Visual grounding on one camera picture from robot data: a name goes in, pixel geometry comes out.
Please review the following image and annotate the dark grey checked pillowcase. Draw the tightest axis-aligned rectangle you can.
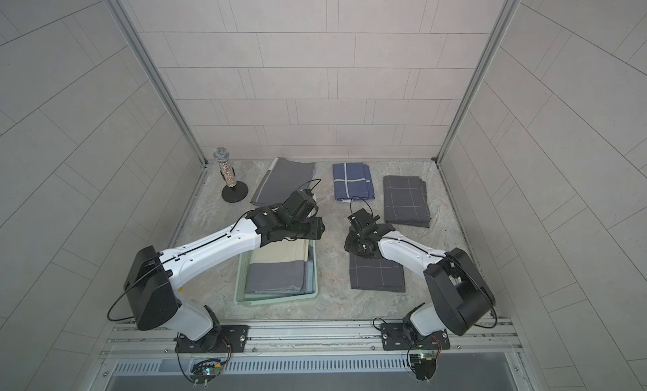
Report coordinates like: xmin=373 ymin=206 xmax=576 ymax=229
xmin=382 ymin=175 xmax=431 ymax=229
xmin=349 ymin=254 xmax=406 ymax=293

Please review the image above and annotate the beige grey pillowcase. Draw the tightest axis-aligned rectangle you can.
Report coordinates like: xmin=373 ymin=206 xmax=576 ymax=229
xmin=244 ymin=239 xmax=314 ymax=298

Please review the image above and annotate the blue striped pillowcase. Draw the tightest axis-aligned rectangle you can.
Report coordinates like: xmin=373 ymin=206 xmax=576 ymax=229
xmin=332 ymin=163 xmax=375 ymax=202

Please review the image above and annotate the mint green plastic basket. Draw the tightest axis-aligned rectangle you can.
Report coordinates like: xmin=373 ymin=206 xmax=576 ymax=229
xmin=234 ymin=239 xmax=318 ymax=307

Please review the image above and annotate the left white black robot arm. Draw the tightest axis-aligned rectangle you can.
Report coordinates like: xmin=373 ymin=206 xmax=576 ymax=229
xmin=123 ymin=188 xmax=325 ymax=341

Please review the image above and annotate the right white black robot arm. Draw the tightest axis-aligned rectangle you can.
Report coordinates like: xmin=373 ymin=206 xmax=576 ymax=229
xmin=345 ymin=209 xmax=495 ymax=341

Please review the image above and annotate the plain grey folded pillowcase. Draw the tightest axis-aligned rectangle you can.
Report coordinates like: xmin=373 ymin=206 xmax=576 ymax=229
xmin=250 ymin=158 xmax=315 ymax=206

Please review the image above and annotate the right green circuit board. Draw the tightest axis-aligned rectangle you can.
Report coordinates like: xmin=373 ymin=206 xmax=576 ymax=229
xmin=408 ymin=353 xmax=437 ymax=382

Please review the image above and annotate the green circuit board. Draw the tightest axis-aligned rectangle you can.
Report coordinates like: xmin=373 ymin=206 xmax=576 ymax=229
xmin=408 ymin=353 xmax=437 ymax=382
xmin=190 ymin=358 xmax=222 ymax=388

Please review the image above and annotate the left green circuit board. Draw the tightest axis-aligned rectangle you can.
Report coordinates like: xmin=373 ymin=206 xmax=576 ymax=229
xmin=190 ymin=358 xmax=222 ymax=388

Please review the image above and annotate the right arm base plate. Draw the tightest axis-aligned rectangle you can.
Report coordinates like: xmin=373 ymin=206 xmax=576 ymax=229
xmin=380 ymin=322 xmax=451 ymax=352

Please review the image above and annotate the aluminium mounting rail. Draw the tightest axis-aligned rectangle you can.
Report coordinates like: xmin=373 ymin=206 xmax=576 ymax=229
xmin=99 ymin=319 xmax=522 ymax=358

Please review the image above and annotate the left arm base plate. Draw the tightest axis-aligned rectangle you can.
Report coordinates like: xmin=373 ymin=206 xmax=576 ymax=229
xmin=174 ymin=325 xmax=250 ymax=354

